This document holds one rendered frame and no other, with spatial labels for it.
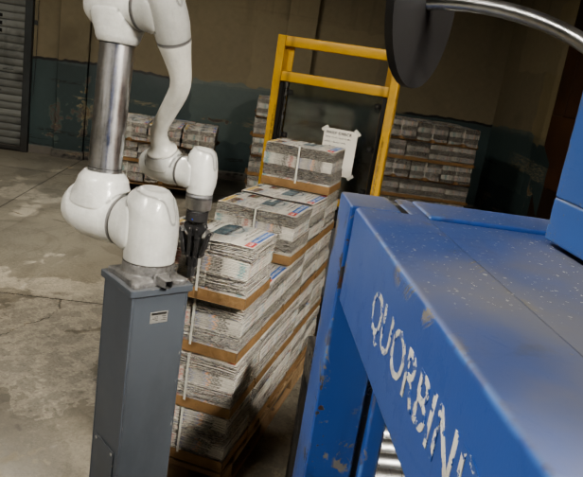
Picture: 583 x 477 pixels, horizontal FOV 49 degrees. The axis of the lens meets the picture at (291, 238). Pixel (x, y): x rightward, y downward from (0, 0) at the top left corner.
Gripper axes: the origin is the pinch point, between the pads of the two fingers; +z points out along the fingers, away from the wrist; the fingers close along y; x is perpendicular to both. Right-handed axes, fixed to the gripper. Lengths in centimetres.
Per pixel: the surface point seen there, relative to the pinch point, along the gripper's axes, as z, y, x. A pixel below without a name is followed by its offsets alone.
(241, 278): 1.0, -18.0, -2.7
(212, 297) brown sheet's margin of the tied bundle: 10.4, -8.2, -2.5
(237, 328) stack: 21.8, -17.2, -7.4
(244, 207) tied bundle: -9, 5, -65
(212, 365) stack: 38.5, -9.7, -7.4
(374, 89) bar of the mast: -66, -24, -178
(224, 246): -8.7, -10.2, -3.1
